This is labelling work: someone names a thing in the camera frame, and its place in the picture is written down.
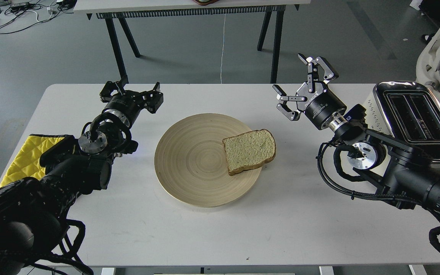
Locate slice of brown bread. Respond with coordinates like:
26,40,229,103
222,129,277,176

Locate yellow quilted cloth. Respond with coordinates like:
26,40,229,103
0,134,70,188

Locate white office chair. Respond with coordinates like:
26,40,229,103
416,27,440,88

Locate cream and chrome toaster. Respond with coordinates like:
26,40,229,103
363,81,440,165

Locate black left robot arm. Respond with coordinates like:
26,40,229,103
0,77,163,275

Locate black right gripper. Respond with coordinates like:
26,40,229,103
272,53,347,131

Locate floor cables and power strips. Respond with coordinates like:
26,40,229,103
0,0,77,39

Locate white background table black legs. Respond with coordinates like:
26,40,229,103
73,0,310,84

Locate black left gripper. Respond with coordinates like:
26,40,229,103
100,80,163,123

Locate thin white hanging cable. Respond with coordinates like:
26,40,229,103
220,14,226,84

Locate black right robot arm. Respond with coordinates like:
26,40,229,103
273,53,440,253

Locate round bamboo plate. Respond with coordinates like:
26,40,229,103
154,113,262,208

